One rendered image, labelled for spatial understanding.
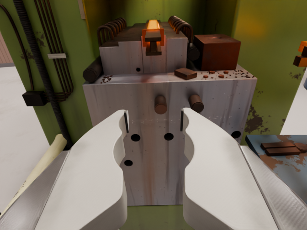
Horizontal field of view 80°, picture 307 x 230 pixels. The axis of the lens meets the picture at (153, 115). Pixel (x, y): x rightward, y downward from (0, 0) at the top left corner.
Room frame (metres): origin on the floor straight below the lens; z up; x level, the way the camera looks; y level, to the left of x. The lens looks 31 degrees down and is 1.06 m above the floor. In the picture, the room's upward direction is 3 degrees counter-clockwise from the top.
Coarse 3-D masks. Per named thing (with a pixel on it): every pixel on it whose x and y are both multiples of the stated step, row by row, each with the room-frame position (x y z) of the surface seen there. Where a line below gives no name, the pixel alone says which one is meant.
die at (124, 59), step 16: (128, 32) 0.58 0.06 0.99; (112, 48) 0.44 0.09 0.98; (128, 48) 0.44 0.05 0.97; (144, 48) 0.44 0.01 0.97; (176, 48) 0.43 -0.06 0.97; (112, 64) 0.44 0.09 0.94; (128, 64) 0.44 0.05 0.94; (144, 64) 0.44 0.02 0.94; (160, 64) 0.44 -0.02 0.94; (176, 64) 0.43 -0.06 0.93
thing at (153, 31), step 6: (150, 24) 0.59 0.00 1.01; (156, 24) 0.58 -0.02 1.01; (144, 30) 0.42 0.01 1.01; (150, 30) 0.42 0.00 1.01; (156, 30) 0.42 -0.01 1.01; (162, 30) 0.42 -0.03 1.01; (144, 36) 0.42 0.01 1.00; (150, 36) 0.34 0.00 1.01; (156, 36) 0.34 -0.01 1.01; (162, 36) 0.42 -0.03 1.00; (144, 42) 0.42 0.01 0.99; (150, 42) 0.36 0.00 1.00; (156, 42) 0.36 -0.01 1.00; (162, 42) 0.42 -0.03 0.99; (150, 48) 0.36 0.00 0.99; (156, 48) 0.36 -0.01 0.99; (150, 54) 0.33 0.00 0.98; (156, 54) 0.33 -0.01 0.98
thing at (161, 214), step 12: (180, 204) 0.38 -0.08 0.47; (132, 216) 0.38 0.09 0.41; (144, 216) 0.38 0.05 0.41; (156, 216) 0.38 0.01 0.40; (168, 216) 0.38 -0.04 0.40; (180, 216) 0.37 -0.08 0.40; (120, 228) 0.38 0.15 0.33; (132, 228) 0.38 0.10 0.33; (144, 228) 0.38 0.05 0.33; (156, 228) 0.38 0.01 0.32; (168, 228) 0.38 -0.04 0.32; (180, 228) 0.37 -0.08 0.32; (192, 228) 0.37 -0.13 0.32
